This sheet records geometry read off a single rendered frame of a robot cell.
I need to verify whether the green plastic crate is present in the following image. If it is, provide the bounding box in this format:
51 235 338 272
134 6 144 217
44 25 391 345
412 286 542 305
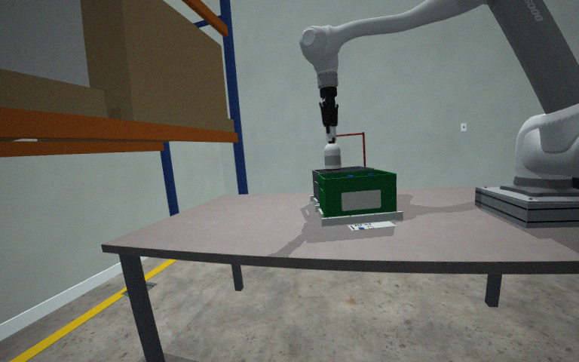
317 170 396 218

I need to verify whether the white paper pick list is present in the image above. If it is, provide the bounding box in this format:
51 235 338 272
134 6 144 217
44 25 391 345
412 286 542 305
348 221 395 231

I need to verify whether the white bottle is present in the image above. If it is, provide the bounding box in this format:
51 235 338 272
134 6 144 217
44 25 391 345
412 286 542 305
324 136 342 170

